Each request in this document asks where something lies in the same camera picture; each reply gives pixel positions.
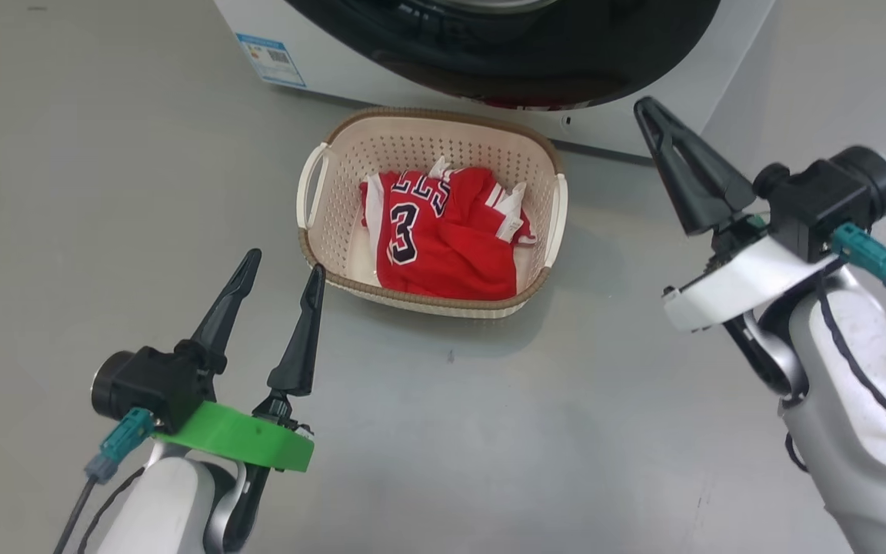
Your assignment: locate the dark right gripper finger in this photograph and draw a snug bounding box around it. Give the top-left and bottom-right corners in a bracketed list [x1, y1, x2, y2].
[634, 96, 757, 237]

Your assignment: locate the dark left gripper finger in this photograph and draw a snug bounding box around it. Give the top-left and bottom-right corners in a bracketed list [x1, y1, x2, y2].
[191, 248, 263, 375]
[267, 263, 327, 399]

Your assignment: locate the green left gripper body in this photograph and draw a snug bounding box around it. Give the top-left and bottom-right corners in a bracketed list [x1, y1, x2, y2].
[152, 392, 315, 473]

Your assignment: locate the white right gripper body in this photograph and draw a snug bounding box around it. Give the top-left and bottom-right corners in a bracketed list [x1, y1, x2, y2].
[662, 215, 844, 333]

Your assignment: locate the red basketball jersey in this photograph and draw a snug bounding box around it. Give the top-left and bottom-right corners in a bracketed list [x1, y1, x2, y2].
[361, 156, 538, 301]

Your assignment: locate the washing machine door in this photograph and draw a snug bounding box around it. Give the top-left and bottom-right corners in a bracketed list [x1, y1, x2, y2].
[283, 0, 722, 111]

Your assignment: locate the white front-load washing machine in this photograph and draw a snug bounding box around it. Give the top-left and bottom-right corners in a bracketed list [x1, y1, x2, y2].
[212, 0, 776, 162]

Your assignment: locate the cream perforated laundry basket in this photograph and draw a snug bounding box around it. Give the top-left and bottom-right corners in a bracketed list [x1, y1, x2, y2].
[296, 106, 569, 319]

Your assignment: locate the blue energy label sticker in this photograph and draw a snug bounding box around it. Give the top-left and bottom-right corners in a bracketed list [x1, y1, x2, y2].
[235, 32, 308, 88]

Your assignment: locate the teal-plug left camera cable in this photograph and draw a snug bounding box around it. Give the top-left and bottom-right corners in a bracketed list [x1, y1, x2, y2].
[55, 408, 155, 554]

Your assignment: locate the teal-plug camera cable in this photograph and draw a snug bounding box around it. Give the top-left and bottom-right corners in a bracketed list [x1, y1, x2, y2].
[55, 408, 155, 554]
[830, 223, 886, 306]

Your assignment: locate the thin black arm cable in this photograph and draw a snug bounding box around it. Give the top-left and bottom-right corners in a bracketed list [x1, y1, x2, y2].
[785, 265, 886, 474]
[76, 466, 145, 554]

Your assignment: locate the teal-plug right camera cable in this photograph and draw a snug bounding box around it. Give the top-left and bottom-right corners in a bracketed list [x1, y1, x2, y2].
[830, 223, 886, 306]

